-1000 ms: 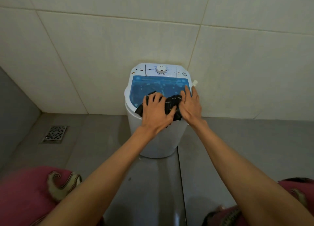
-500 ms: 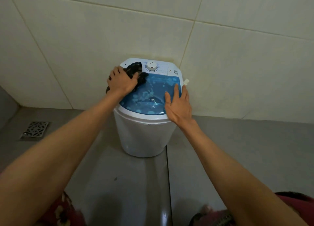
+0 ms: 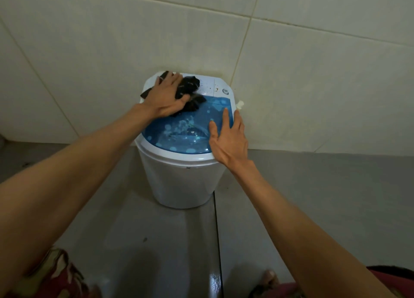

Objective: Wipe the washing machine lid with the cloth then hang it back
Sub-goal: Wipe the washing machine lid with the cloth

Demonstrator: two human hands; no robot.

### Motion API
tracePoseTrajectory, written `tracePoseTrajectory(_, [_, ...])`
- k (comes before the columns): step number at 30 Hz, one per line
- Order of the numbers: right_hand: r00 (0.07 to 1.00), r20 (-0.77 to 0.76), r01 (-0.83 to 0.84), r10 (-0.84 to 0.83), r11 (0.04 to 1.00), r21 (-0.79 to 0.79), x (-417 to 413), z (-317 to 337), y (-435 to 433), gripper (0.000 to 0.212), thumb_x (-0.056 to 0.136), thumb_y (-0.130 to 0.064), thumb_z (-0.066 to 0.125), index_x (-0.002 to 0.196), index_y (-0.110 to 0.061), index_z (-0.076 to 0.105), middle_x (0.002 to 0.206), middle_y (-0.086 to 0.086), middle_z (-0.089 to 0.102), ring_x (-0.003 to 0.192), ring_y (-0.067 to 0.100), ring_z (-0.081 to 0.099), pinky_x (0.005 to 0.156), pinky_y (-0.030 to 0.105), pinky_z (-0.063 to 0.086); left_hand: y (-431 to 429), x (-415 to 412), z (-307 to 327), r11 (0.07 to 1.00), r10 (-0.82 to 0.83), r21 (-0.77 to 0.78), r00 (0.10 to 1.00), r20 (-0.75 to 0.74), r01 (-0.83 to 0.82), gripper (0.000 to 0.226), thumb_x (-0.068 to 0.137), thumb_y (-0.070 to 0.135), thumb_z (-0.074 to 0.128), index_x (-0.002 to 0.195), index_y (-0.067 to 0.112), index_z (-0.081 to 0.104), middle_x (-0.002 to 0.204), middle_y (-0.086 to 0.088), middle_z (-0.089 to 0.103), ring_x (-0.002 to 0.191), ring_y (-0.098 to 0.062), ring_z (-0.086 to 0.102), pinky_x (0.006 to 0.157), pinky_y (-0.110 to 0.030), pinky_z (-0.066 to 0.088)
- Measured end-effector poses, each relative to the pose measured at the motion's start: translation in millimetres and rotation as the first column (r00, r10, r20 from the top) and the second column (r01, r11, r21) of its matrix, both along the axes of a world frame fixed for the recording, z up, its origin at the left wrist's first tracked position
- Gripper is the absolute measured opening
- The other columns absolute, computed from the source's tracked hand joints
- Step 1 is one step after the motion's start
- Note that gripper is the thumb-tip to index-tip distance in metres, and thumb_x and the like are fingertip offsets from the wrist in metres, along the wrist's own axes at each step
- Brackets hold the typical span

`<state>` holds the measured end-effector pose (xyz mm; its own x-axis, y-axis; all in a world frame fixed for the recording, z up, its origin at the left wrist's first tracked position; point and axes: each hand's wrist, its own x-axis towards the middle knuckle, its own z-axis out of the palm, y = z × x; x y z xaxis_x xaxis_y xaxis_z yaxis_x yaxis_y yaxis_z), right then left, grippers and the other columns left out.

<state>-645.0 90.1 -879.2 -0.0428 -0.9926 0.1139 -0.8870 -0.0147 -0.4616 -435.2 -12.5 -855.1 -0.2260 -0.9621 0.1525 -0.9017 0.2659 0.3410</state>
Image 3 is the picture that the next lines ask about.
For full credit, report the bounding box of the person's right foot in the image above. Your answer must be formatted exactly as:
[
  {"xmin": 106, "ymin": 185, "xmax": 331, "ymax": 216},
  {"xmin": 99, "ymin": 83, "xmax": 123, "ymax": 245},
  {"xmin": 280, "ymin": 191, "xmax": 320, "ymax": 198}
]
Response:
[{"xmin": 251, "ymin": 270, "xmax": 306, "ymax": 298}]

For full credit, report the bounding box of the red floral garment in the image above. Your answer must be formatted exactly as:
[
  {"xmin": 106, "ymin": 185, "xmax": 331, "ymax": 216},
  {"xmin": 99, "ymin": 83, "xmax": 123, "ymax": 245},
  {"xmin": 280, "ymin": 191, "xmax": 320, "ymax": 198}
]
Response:
[{"xmin": 6, "ymin": 248, "xmax": 414, "ymax": 298}]

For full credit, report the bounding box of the person's left hand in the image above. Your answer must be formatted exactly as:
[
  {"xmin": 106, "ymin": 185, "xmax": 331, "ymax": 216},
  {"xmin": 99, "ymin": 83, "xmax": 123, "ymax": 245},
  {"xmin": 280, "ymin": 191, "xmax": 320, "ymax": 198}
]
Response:
[{"xmin": 139, "ymin": 71, "xmax": 191, "ymax": 119}]

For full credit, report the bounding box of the person's left forearm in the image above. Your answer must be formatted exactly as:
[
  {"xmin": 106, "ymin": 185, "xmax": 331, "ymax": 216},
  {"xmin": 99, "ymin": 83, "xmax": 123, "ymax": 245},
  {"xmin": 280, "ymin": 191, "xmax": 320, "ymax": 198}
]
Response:
[{"xmin": 0, "ymin": 103, "xmax": 156, "ymax": 292}]

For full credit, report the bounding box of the white mini washing machine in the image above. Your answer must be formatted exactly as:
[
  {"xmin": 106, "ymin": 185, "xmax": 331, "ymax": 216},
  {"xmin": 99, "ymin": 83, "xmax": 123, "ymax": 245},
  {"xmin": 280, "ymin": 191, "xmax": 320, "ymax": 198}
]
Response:
[{"xmin": 135, "ymin": 71, "xmax": 245, "ymax": 210}]

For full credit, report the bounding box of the person's right hand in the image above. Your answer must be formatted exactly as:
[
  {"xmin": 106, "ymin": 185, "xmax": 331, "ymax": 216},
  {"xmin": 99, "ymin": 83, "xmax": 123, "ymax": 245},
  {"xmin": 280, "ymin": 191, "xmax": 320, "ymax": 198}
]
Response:
[{"xmin": 208, "ymin": 108, "xmax": 250, "ymax": 172}]

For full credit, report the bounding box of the black striped cleaning cloth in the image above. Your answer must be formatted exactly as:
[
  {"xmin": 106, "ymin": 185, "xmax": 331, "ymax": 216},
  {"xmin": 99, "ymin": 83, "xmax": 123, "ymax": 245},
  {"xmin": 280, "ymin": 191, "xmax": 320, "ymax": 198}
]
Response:
[{"xmin": 140, "ymin": 70, "xmax": 207, "ymax": 117}]

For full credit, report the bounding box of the person's right forearm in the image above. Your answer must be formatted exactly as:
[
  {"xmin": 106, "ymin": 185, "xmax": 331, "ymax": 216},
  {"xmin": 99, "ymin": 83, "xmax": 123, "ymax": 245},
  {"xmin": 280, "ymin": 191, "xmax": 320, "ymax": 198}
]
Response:
[{"xmin": 228, "ymin": 160, "xmax": 397, "ymax": 298}]

